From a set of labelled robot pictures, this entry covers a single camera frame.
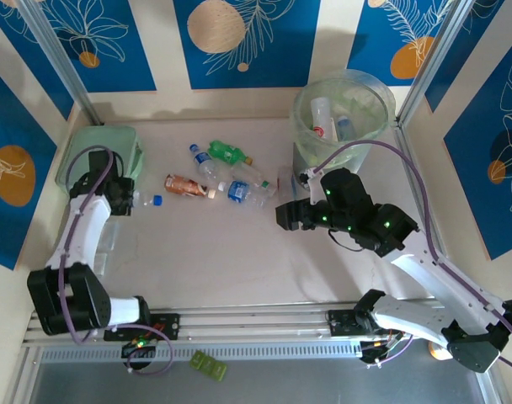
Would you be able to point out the clear bottle blue cap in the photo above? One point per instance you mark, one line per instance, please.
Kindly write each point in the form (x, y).
(146, 200)

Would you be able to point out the clear container red blue label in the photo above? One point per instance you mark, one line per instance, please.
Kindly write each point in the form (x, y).
(285, 183)

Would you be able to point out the large blue-label water bottle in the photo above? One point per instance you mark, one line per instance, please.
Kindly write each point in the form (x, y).
(241, 191)

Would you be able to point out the orange-brown label bottle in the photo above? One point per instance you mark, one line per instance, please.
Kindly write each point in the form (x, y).
(182, 184)

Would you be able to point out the clear bottle green cap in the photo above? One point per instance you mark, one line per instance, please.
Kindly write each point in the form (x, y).
(247, 171)

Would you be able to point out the crushed blue-label water bottle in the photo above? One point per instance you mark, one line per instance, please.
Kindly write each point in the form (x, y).
(346, 126)

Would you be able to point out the long clear bottle white cap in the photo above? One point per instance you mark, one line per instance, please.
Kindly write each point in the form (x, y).
(321, 111)

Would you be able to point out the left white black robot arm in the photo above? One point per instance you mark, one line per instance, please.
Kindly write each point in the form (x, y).
(87, 227)

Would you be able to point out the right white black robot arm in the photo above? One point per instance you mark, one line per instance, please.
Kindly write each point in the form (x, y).
(407, 313)

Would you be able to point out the clear plastic packet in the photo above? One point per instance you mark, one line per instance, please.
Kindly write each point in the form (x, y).
(110, 235)

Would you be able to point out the green lidded container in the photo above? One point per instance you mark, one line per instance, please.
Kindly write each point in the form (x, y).
(113, 136)

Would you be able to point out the green soda bottle yellow cap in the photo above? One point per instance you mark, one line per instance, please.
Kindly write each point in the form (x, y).
(226, 152)

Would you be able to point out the left black controller box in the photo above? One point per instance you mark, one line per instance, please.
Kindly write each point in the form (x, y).
(134, 351)

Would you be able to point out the black controller box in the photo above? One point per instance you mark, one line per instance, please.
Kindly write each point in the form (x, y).
(371, 355)
(134, 351)

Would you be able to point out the right black controller box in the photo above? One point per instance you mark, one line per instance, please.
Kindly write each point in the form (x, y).
(371, 355)

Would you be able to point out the green plastic pieces strip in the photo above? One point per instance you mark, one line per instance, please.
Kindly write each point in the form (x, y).
(207, 364)

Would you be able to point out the orange capped jar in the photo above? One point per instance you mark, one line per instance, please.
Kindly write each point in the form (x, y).
(436, 352)

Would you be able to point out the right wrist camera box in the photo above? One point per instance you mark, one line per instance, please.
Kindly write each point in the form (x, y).
(313, 189)

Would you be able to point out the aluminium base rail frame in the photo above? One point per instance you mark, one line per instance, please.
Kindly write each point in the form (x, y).
(260, 320)

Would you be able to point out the right black mount plate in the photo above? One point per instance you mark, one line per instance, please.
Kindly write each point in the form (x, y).
(342, 324)

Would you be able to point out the black mount plate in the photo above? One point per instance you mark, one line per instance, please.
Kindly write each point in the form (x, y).
(172, 324)
(342, 324)

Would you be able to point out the left black mount plate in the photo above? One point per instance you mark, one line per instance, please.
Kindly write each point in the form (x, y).
(172, 324)

